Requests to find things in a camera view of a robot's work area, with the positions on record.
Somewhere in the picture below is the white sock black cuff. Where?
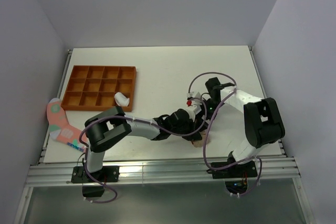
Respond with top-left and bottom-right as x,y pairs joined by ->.
114,92 -> 130,106

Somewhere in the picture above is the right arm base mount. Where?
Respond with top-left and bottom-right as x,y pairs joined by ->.
206,161 -> 258,194

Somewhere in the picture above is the beige red reindeer sock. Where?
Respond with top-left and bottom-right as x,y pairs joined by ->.
192,130 -> 211,148

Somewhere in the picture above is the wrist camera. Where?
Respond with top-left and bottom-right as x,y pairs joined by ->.
186,104 -> 202,115
187,91 -> 201,100

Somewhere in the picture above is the orange compartment tray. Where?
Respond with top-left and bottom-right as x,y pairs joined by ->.
61,65 -> 137,112

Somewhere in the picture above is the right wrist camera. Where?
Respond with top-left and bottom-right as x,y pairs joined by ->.
187,91 -> 201,100

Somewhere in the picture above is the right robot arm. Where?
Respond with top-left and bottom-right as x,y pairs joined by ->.
187,78 -> 285,177

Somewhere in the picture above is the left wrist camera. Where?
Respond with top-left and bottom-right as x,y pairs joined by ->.
186,104 -> 202,115

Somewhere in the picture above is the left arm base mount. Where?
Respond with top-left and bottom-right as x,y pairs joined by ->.
71,166 -> 119,198

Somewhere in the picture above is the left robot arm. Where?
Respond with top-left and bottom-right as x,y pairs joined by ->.
80,105 -> 208,182

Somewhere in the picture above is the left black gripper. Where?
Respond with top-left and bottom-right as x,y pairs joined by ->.
170,118 -> 201,142

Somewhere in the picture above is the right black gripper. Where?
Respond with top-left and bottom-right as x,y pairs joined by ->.
193,97 -> 225,131

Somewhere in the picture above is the pink patterned sock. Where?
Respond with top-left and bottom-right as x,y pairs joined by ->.
46,98 -> 86,153

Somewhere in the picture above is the aluminium frame rail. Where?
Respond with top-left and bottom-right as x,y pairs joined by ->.
25,156 -> 301,187

